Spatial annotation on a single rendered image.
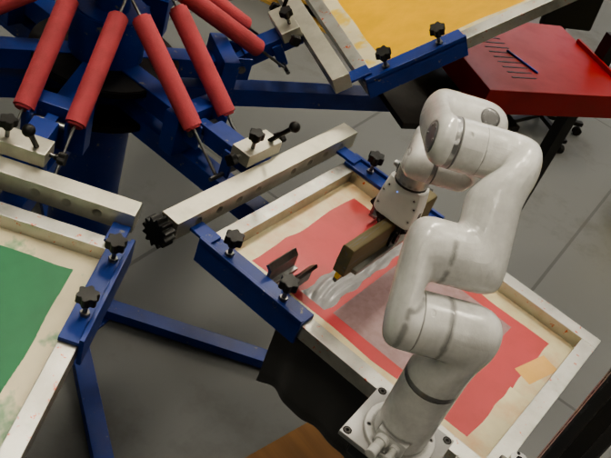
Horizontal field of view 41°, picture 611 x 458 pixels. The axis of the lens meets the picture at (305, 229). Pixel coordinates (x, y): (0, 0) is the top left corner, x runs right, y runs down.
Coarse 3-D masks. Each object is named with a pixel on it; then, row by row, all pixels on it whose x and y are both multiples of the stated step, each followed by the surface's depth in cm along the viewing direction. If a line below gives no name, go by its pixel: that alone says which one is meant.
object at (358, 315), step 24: (288, 240) 197; (312, 240) 199; (264, 264) 188; (360, 288) 192; (384, 288) 194; (336, 312) 184; (360, 312) 186; (384, 312) 188; (360, 336) 180; (384, 360) 177; (480, 384) 180; (504, 384) 182; (456, 408) 173; (480, 408) 175
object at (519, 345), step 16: (336, 208) 211; (352, 208) 213; (320, 224) 205; (336, 224) 206; (352, 224) 208; (368, 224) 210; (336, 240) 202; (384, 272) 198; (432, 288) 199; (448, 288) 201; (480, 304) 200; (512, 320) 199; (512, 336) 194; (528, 336) 196; (512, 352) 190; (528, 352) 192; (496, 368) 185; (512, 368) 186; (512, 384) 183
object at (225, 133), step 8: (208, 128) 206; (216, 128) 207; (224, 128) 208; (232, 128) 209; (208, 136) 207; (216, 136) 205; (224, 136) 205; (232, 136) 206; (240, 136) 207; (208, 144) 208; (216, 144) 206; (224, 144) 205; (232, 144) 204; (216, 152) 207; (264, 160) 203; (240, 168) 204; (248, 168) 202
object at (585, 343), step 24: (336, 168) 218; (312, 192) 208; (264, 216) 195; (504, 288) 204; (528, 288) 204; (528, 312) 202; (552, 312) 200; (312, 336) 172; (576, 336) 197; (336, 360) 170; (360, 360) 170; (576, 360) 189; (360, 384) 168; (384, 384) 167; (552, 384) 181; (528, 408) 174; (528, 432) 169
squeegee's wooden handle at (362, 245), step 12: (432, 192) 196; (432, 204) 197; (372, 228) 179; (384, 228) 180; (360, 240) 174; (372, 240) 176; (384, 240) 183; (348, 252) 172; (360, 252) 174; (372, 252) 181; (336, 264) 175; (348, 264) 173
